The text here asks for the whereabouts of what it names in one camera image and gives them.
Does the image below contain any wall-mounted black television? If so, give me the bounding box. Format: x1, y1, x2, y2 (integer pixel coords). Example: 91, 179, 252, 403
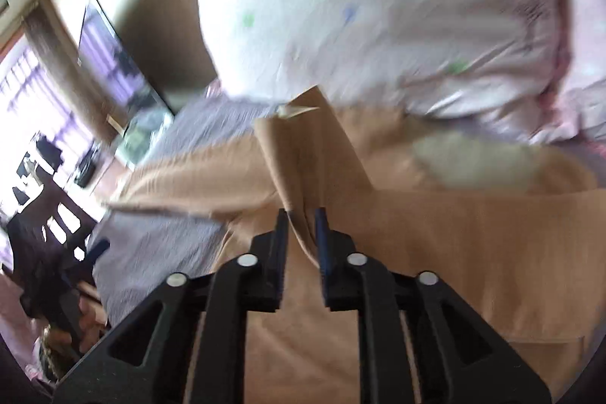
78, 0, 173, 117

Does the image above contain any pink floral pillow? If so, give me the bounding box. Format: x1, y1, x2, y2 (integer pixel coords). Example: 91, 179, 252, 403
479, 0, 605, 144

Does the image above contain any dark wooden chair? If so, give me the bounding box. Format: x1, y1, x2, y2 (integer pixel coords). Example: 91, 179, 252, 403
6, 177, 97, 322

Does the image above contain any person's left hand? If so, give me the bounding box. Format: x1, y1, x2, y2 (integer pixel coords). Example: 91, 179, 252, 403
43, 281, 108, 359

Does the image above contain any white floral pillow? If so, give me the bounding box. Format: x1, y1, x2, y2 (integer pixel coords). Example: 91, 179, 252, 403
198, 0, 561, 118

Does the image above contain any tan brown garment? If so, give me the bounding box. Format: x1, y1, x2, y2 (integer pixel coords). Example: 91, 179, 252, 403
106, 85, 599, 404

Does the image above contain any lavender bed sheet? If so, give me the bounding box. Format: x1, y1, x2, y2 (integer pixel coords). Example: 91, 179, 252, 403
91, 96, 278, 325

